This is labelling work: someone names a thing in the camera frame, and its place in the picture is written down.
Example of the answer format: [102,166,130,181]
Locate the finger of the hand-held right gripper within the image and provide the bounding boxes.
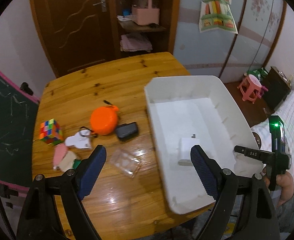
[234,145,276,164]

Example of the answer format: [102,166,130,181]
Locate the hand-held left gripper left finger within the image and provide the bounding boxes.
[17,145,107,240]

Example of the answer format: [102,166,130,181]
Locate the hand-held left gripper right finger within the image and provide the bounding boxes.
[190,144,280,240]

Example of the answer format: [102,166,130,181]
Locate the beige pouch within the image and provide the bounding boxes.
[58,151,77,172]

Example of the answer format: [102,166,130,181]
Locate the white power adapter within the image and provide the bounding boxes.
[178,134,201,167]

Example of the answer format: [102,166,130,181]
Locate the white plug with carabiner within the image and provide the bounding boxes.
[64,127,98,151]

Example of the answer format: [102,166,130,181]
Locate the clear plastic dice box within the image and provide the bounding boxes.
[109,148,141,179]

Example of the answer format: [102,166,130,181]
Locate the pink item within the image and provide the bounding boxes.
[53,144,70,170]

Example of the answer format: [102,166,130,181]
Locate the white plastic bin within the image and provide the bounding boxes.
[144,75,262,215]

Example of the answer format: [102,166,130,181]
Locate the black charger block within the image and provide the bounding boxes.
[115,122,139,142]

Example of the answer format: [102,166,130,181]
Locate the orange round case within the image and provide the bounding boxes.
[90,100,119,136]

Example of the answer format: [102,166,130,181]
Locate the multicolour puzzle cube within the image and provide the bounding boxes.
[39,119,64,147]

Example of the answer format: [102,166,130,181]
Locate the person's right hand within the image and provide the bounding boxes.
[262,167,294,208]

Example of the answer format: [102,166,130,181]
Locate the brown bedpost ball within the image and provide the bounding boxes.
[252,132,262,150]

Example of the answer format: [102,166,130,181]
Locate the bed with checked blanket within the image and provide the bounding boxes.
[250,90,294,170]

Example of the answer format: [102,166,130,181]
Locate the dark wooden cabinet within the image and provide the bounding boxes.
[260,66,293,110]

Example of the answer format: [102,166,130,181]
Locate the pink plastic stool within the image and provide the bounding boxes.
[237,74,262,104]

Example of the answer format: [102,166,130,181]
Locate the green bag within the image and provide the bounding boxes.
[247,67,268,80]

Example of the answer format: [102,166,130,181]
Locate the black clamp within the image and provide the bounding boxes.
[21,82,34,96]

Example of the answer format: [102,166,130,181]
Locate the pale blue sliding wardrobe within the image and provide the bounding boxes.
[173,0,287,84]

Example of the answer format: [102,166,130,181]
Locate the folded pink cloth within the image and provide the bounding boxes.
[120,32,153,53]

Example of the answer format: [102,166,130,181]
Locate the brown wooden door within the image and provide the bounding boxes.
[28,0,117,78]

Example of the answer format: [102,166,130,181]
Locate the brown wooden shelf cabinet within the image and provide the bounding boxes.
[109,0,182,60]

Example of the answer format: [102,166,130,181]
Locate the white papers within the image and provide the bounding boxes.
[116,15,137,22]

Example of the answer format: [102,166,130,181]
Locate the green chalkboard with pink frame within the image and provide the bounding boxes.
[0,57,40,188]

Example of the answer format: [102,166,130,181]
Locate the black hanging cable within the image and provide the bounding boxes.
[248,0,277,72]

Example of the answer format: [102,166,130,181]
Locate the wall poster with green border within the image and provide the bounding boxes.
[199,0,238,34]

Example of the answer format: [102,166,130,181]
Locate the pink basket with handle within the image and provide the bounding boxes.
[131,0,160,26]

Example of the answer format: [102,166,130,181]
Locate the silver door handle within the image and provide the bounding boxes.
[92,0,107,13]

